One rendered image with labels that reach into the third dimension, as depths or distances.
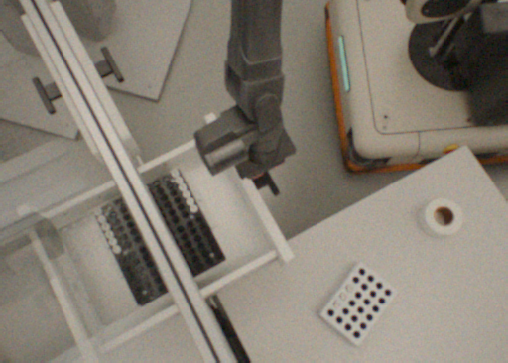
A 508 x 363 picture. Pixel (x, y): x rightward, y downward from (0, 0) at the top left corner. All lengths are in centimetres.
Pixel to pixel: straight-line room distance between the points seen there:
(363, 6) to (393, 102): 33
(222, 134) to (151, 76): 127
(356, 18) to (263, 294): 104
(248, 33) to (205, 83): 133
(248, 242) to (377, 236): 26
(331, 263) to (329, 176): 86
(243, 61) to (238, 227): 39
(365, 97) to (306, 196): 40
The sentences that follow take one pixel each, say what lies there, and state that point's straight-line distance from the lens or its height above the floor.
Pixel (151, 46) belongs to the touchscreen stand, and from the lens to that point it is 206.
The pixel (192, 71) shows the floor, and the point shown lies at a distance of 203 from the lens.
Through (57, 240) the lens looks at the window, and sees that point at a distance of 26.
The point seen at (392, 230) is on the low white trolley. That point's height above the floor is 76.
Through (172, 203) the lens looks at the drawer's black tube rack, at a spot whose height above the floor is 90.
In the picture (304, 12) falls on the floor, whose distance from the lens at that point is 215.
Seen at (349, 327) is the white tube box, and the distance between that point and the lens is 107.
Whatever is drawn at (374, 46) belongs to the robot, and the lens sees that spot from 180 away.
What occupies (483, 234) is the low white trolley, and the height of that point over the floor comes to 76.
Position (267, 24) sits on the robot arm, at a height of 123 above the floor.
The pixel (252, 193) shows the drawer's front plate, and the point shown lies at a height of 93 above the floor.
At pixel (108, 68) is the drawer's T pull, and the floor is 91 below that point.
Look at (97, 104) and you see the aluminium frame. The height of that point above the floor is 99.
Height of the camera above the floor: 183
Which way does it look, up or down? 75 degrees down
